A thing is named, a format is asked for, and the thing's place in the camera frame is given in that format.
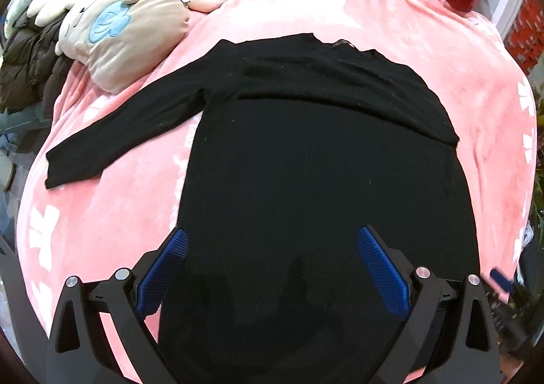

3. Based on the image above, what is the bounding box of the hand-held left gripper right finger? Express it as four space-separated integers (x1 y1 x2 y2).
356 226 501 384

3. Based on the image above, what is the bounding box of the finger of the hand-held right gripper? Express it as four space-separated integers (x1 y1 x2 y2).
489 267 517 304

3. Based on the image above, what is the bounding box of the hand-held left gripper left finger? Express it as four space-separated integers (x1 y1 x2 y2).
48 227 190 384

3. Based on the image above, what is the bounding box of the black long-sleeved sweater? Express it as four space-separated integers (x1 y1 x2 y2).
45 32 481 384

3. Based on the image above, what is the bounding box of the grey cloth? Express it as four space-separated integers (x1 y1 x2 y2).
0 105 54 134

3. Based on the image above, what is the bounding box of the beige plush pillow blue flower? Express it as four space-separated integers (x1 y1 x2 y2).
55 0 191 95

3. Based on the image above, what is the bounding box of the dark brown puffer jacket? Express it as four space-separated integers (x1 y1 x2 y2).
0 14 73 113

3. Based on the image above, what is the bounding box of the pink printed blanket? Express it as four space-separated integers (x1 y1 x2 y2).
15 0 537 384

